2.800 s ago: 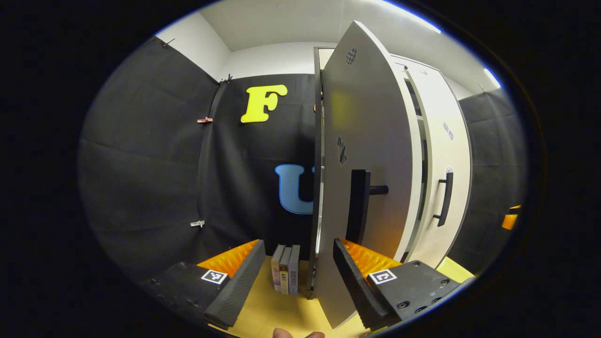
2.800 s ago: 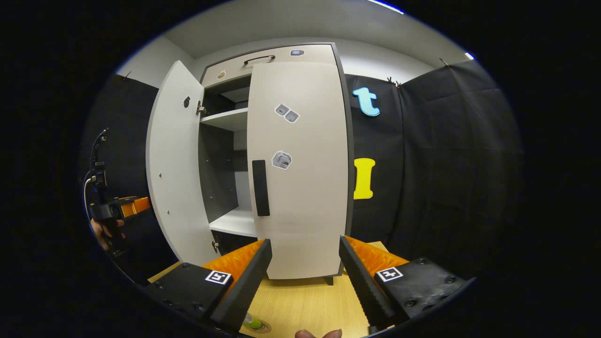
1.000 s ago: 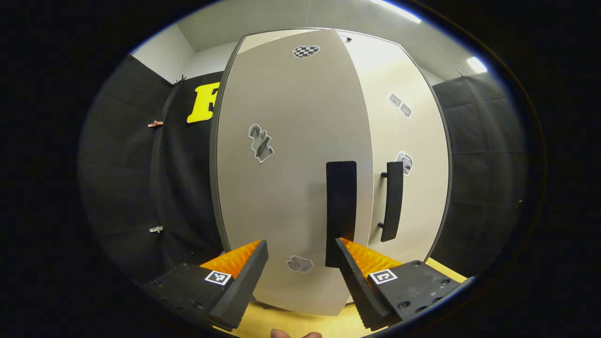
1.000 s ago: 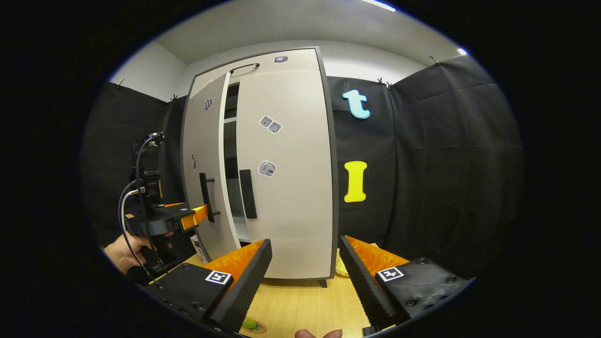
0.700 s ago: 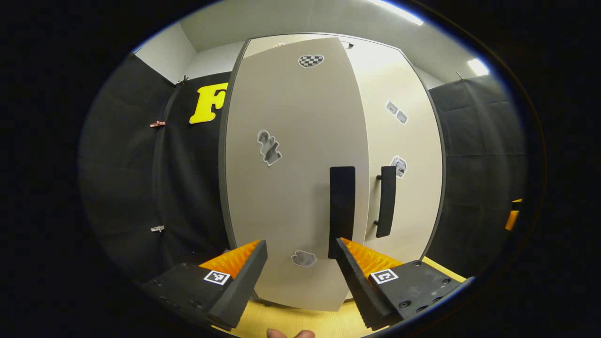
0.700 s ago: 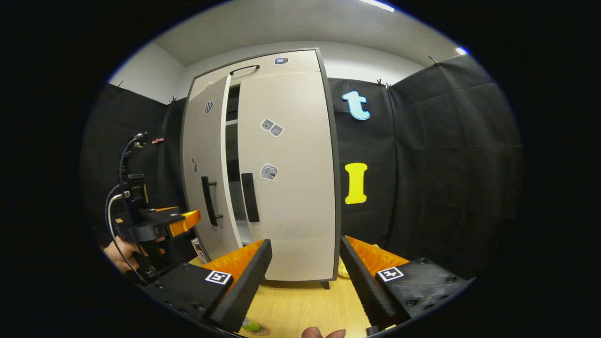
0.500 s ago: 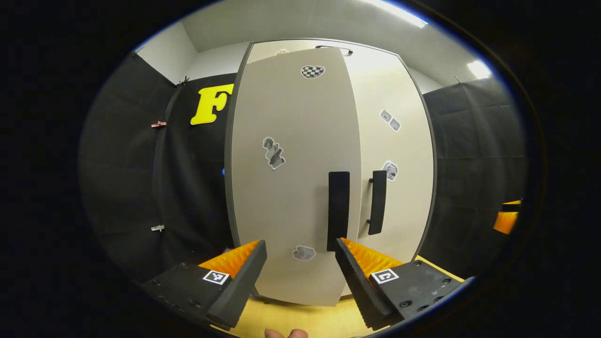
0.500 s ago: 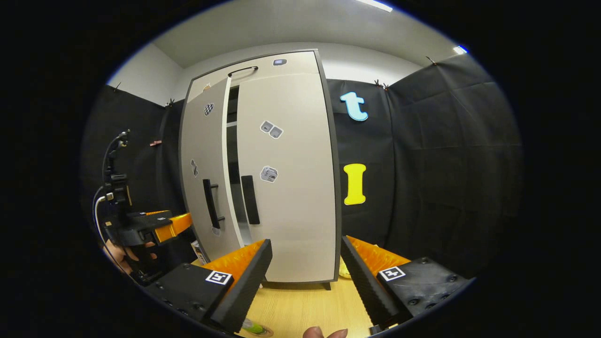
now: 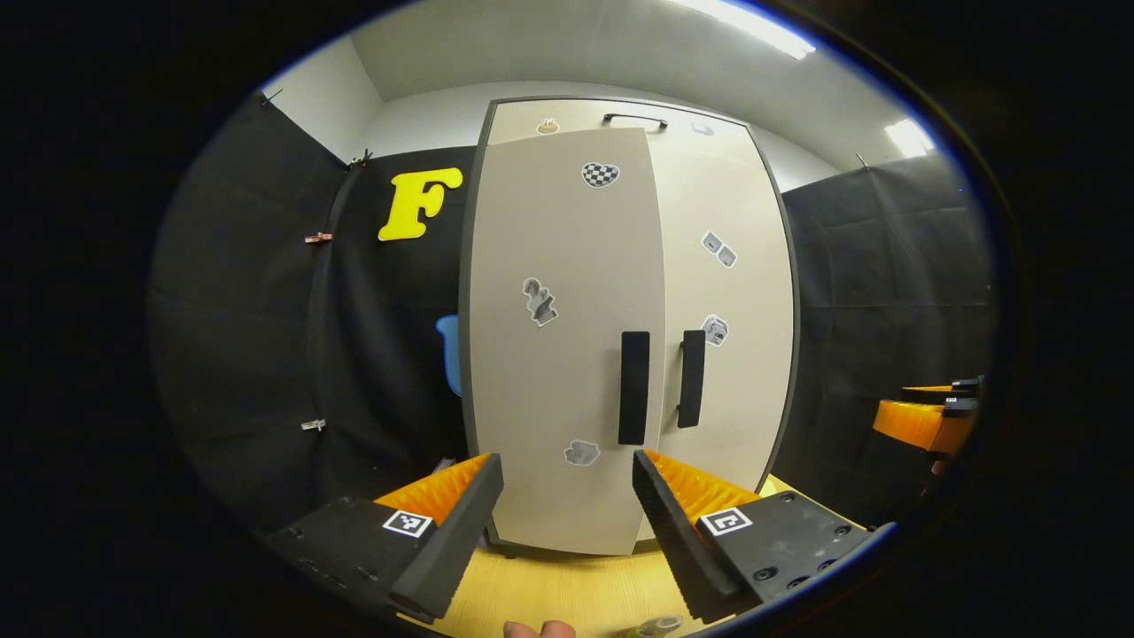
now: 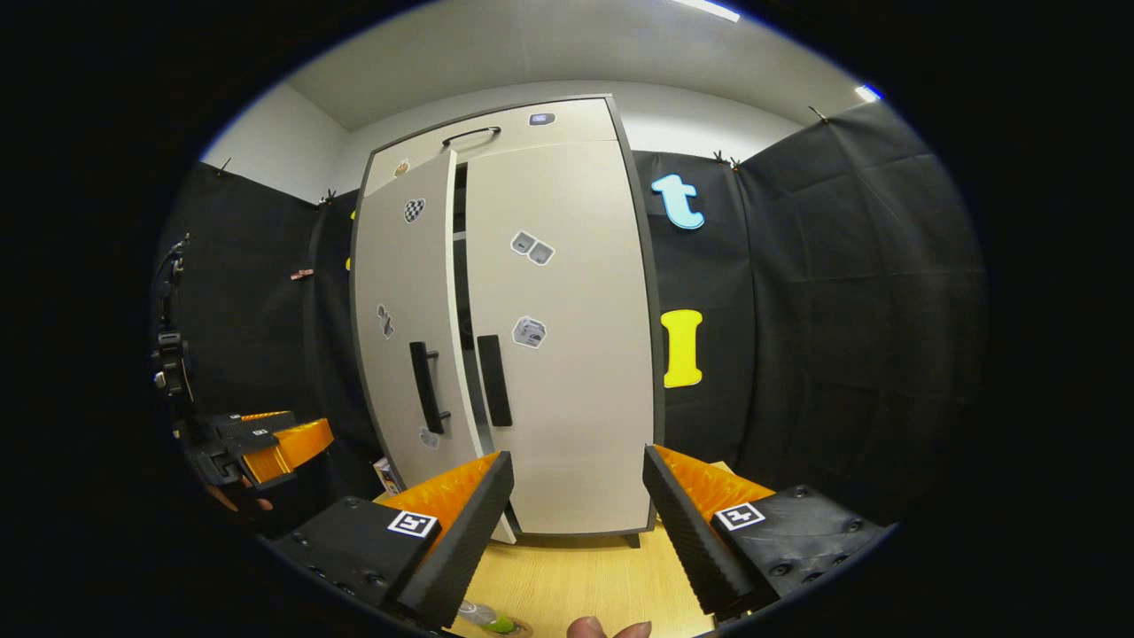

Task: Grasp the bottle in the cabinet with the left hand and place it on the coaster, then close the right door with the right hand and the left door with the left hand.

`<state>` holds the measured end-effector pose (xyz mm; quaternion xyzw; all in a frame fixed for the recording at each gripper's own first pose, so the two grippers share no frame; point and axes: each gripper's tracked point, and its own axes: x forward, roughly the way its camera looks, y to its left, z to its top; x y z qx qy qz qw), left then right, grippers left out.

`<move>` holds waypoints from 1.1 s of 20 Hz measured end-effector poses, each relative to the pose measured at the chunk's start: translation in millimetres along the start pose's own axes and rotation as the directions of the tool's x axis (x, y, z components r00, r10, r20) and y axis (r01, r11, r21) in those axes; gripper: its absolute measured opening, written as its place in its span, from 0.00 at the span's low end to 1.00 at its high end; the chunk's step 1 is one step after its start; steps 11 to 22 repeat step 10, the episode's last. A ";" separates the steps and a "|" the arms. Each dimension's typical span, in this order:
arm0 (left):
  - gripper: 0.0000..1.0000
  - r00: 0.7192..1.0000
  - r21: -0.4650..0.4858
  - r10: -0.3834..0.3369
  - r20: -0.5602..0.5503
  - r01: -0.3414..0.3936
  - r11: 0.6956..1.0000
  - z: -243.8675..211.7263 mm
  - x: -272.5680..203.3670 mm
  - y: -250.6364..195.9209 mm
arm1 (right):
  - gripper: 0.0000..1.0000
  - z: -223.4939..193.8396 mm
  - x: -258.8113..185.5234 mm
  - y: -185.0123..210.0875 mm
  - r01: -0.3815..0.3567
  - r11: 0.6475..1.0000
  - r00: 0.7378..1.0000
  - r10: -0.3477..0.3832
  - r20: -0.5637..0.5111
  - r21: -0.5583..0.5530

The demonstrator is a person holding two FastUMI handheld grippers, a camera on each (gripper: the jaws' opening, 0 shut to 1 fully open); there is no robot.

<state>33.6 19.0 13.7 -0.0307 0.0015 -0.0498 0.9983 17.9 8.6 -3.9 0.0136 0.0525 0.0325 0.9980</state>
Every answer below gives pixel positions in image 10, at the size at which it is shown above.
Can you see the small ceiling light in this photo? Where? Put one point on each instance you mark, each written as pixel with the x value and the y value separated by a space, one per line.
pixel 868 93

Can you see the white cabinet drawer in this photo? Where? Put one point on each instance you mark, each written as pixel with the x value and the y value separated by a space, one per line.
pixel 567 120

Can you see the black backdrop cloth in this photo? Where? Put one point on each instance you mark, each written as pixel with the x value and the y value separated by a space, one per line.
pixel 842 310

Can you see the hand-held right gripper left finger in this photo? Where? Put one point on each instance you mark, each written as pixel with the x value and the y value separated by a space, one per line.
pixel 461 549

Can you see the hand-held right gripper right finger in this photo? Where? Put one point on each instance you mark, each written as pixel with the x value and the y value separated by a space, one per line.
pixel 695 549

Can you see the clear bottle with green label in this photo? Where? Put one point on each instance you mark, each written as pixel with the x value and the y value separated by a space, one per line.
pixel 492 618

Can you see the pale upright book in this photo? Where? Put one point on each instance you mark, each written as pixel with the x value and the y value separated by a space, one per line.
pixel 386 477

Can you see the white and grey cabinet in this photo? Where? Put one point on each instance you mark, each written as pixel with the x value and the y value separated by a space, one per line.
pixel 460 204

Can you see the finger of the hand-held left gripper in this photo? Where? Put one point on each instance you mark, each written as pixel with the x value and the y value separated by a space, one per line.
pixel 248 425
pixel 297 443

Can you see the white cabinet door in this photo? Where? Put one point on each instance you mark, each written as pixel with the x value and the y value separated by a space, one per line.
pixel 576 399
pixel 394 283

